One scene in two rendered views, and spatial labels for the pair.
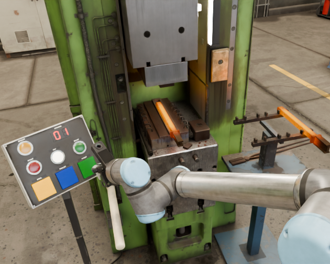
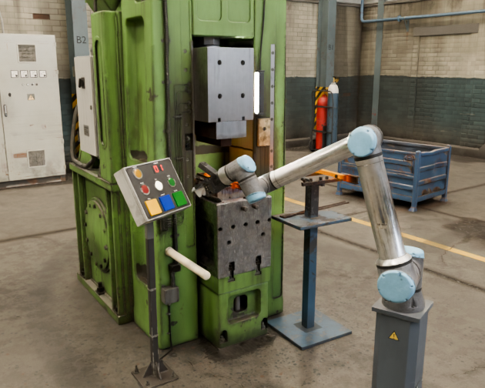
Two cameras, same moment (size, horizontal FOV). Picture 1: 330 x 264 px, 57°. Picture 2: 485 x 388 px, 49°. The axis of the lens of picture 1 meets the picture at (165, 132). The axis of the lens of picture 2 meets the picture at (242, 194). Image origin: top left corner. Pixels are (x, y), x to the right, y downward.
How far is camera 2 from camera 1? 1.78 m
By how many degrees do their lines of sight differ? 26
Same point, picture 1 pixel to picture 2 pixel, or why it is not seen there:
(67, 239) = (97, 349)
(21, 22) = not seen: outside the picture
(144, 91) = not seen: hidden behind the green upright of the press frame
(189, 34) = (248, 99)
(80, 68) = (159, 125)
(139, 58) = (213, 115)
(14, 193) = not seen: outside the picture
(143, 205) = (254, 185)
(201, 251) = (259, 330)
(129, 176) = (245, 162)
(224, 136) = not seen: hidden behind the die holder
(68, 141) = (163, 175)
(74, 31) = (159, 94)
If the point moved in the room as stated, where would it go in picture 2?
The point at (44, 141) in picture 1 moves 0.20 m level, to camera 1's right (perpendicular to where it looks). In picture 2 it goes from (148, 171) to (188, 168)
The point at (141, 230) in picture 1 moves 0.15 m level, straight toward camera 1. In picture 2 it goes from (192, 315) to (202, 325)
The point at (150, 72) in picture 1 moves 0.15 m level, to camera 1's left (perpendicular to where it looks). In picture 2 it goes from (219, 126) to (193, 128)
